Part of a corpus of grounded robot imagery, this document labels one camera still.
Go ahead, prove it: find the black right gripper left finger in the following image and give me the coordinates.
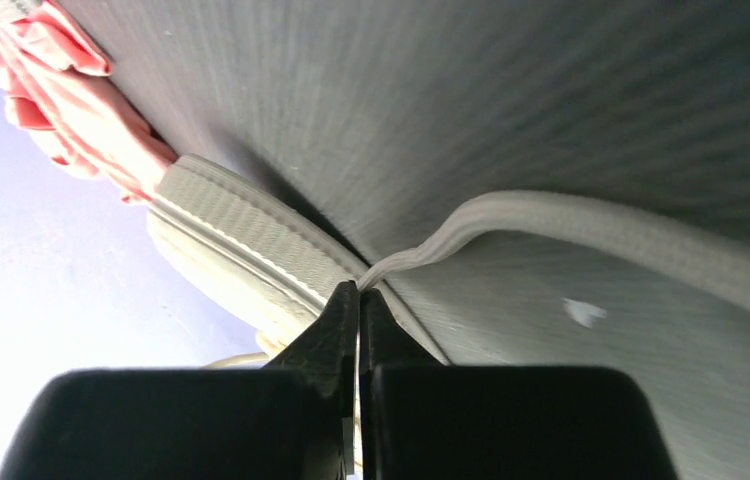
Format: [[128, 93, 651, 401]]
[[0, 281, 359, 479]]

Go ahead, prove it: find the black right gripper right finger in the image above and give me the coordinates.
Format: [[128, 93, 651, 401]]
[[359, 290, 677, 479]]

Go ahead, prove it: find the beige sneaker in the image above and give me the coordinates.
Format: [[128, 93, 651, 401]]
[[148, 155, 750, 358]]

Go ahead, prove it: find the pink cloth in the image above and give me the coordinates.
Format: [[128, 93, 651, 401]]
[[0, 1, 177, 204]]

